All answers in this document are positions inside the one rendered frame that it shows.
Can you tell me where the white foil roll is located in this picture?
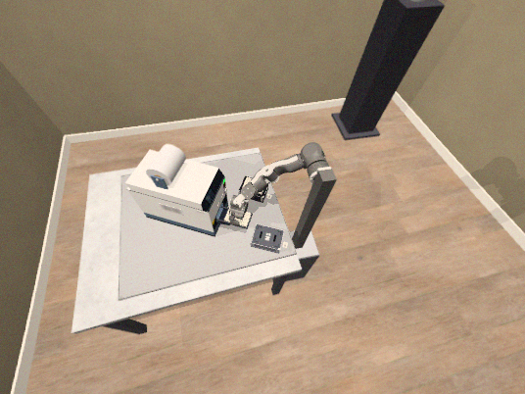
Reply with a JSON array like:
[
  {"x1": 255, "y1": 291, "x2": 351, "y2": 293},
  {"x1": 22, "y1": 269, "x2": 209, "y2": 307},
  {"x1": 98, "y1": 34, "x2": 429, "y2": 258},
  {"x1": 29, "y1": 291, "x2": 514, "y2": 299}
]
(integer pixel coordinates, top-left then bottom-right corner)
[{"x1": 146, "y1": 144, "x2": 186, "y2": 186}]

